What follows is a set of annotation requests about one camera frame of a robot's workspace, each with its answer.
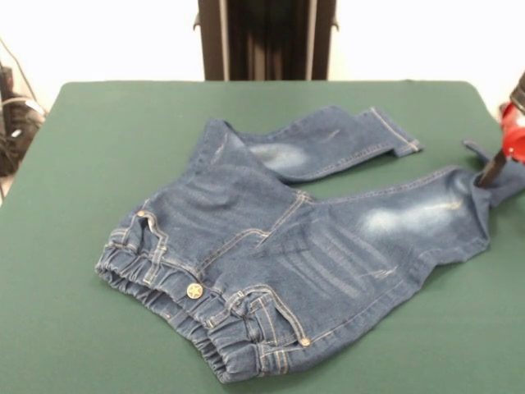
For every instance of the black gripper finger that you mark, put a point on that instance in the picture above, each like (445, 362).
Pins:
(492, 170)

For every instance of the dark green table cloth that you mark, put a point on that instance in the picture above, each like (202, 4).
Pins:
(61, 184)

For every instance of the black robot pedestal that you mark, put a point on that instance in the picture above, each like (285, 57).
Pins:
(266, 41)

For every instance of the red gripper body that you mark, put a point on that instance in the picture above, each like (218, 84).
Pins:
(514, 137)

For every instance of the blue denim jeans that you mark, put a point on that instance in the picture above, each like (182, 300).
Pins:
(287, 246)

